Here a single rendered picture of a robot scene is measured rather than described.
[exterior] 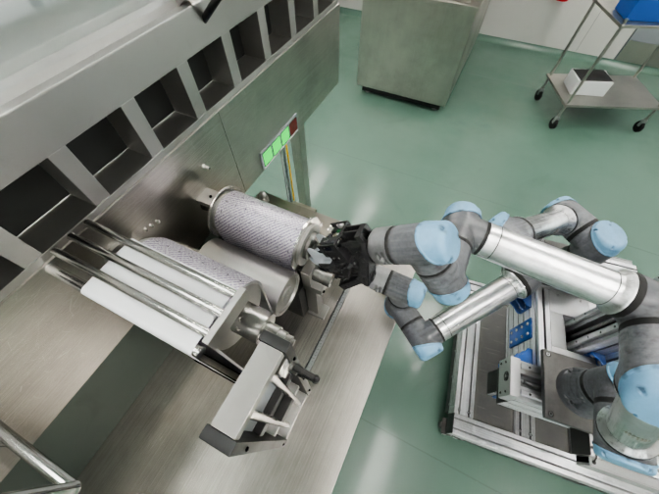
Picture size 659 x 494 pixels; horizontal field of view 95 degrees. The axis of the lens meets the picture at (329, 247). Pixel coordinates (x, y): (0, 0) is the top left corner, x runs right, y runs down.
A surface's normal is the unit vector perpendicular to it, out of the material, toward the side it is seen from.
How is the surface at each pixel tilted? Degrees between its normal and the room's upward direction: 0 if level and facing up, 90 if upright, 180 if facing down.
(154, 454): 0
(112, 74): 90
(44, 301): 90
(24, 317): 90
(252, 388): 0
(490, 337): 0
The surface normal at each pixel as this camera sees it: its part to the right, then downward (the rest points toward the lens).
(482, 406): 0.00, -0.54
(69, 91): 0.90, 0.37
